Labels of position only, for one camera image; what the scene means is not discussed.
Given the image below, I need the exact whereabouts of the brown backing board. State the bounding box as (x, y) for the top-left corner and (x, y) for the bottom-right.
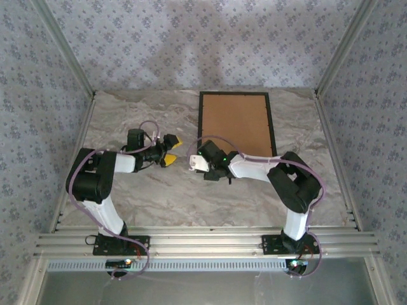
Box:
(201, 94), (274, 156)

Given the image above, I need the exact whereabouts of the black picture frame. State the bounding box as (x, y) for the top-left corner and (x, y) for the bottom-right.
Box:
(197, 91), (278, 158)

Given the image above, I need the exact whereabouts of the grey metal panel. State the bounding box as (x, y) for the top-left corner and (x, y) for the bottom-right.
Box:
(38, 269), (381, 305)

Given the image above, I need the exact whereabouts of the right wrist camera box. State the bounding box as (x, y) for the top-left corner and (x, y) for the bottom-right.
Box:
(189, 154), (210, 173)

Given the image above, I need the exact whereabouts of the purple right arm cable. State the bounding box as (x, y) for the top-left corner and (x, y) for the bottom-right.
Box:
(186, 135), (328, 280)

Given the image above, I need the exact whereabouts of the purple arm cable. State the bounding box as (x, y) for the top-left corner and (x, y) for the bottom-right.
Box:
(186, 135), (328, 280)
(65, 119), (161, 281)

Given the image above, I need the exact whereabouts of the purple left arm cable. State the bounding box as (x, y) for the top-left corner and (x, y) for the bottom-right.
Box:
(65, 119), (161, 281)

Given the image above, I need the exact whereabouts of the wide aluminium base rail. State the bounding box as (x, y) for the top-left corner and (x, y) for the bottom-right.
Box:
(33, 226), (382, 258)

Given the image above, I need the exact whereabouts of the aluminium table side rail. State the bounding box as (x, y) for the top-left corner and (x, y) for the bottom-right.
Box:
(47, 95), (98, 234)
(314, 91), (363, 231)

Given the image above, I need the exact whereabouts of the grey slotted cable duct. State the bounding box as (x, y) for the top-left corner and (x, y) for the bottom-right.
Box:
(46, 257), (289, 273)

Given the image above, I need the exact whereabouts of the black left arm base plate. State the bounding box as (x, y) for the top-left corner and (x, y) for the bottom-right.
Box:
(92, 234), (151, 257)

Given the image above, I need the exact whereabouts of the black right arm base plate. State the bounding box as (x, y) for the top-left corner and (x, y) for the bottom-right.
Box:
(261, 234), (321, 255)

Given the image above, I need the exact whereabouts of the short aluminium cage post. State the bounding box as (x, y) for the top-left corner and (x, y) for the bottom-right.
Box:
(365, 257), (394, 305)
(18, 257), (48, 305)

